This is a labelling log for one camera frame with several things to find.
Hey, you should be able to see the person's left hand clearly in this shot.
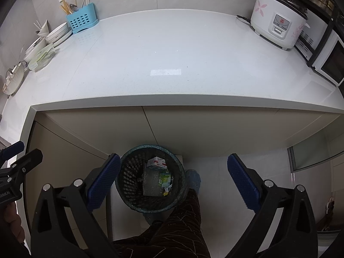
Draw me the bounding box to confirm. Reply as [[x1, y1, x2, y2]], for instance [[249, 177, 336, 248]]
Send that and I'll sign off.
[[0, 201, 25, 248]]

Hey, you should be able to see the white base cabinet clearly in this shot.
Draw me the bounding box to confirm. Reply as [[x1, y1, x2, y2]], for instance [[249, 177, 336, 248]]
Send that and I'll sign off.
[[25, 105, 334, 237]]

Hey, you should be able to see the clear bubble wrap bag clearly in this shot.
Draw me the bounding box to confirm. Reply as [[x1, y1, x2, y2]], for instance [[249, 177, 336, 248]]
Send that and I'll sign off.
[[142, 167, 164, 197]]

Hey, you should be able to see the green cardboard box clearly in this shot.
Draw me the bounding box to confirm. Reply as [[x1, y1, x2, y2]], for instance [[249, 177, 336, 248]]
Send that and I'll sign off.
[[158, 172, 172, 191]]

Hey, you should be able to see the white blue milk carton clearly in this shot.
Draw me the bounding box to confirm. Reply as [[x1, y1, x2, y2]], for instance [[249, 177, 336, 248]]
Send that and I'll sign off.
[[146, 156, 169, 174]]

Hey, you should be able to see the person's leg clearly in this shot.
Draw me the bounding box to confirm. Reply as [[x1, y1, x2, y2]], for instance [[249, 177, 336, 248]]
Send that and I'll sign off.
[[111, 188, 211, 258]]

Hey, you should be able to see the white flowered rice cooker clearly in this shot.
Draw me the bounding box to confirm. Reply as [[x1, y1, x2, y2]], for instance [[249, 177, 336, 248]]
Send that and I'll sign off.
[[250, 0, 309, 50]]

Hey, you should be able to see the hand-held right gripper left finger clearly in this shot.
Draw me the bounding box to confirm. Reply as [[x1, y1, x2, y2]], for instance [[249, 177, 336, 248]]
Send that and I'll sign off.
[[31, 153, 121, 258]]

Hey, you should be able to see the bundle of wooden chopsticks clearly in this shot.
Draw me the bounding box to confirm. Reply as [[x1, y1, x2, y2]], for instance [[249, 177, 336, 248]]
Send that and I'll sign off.
[[60, 0, 74, 15]]

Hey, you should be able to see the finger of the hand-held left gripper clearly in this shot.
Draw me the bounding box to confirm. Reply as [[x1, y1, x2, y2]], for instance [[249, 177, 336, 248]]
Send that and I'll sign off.
[[0, 148, 43, 180], [0, 141, 25, 165]]

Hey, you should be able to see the white microwave oven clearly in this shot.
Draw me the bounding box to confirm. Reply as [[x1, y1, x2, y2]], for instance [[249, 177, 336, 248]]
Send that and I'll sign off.
[[312, 29, 344, 86]]

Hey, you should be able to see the blue plastic utensil holder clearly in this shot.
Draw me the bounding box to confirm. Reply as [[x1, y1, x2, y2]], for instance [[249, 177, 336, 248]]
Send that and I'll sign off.
[[66, 3, 99, 34]]

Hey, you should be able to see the black power cable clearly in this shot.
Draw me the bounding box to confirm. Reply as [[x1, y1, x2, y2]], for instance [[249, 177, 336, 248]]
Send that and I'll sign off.
[[236, 15, 253, 27]]

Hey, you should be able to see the black mesh trash bin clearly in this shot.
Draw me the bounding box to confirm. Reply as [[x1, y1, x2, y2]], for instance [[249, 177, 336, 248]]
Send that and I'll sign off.
[[115, 144, 189, 215]]

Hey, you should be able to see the white cone-shaped holder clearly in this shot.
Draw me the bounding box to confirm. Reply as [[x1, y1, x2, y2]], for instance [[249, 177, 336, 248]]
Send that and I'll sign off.
[[36, 20, 50, 37]]

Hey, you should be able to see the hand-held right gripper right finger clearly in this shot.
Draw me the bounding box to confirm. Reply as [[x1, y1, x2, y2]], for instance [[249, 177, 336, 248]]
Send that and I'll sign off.
[[227, 153, 319, 258]]

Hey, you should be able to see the large white bowl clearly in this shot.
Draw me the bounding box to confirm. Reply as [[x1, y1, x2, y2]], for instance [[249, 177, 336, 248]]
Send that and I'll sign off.
[[45, 22, 69, 43]]

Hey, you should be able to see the white plate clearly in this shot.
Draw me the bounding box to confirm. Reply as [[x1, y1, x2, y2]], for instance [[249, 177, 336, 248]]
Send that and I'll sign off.
[[52, 29, 73, 46]]

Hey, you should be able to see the blue slipper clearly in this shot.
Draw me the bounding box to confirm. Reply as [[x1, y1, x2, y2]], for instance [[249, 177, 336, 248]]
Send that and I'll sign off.
[[185, 169, 201, 194]]

